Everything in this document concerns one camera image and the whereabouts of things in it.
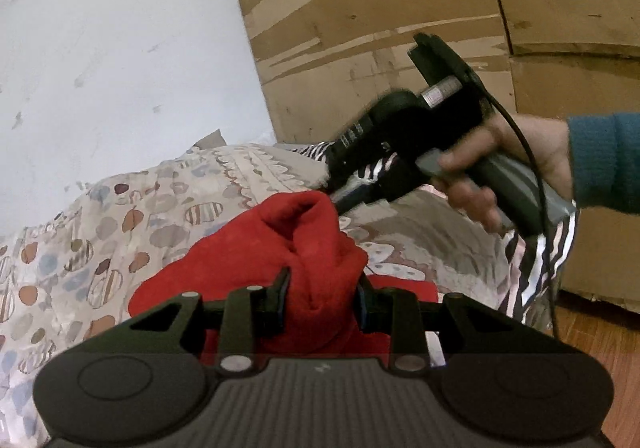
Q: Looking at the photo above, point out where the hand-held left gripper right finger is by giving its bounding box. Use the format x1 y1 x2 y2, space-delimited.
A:
352 275 519 375

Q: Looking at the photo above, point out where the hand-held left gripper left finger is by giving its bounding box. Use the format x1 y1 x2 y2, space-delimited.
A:
127 268 292 377

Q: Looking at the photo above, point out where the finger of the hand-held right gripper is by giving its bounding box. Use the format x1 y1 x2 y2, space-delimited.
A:
327 169 401 217

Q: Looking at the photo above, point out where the red garment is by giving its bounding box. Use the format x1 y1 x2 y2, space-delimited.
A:
127 190 442 365

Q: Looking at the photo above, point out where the person's right forearm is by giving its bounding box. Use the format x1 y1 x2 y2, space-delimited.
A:
567 112 640 217

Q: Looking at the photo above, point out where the person's right hand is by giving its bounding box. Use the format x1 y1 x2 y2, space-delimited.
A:
432 115 574 231

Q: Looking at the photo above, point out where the black white striped cloth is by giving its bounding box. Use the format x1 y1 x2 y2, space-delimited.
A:
295 140 580 325

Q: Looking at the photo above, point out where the printed blanket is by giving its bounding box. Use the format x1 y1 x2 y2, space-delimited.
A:
0 142 512 448

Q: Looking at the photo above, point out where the black cable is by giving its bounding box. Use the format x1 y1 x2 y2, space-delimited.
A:
470 70 564 337

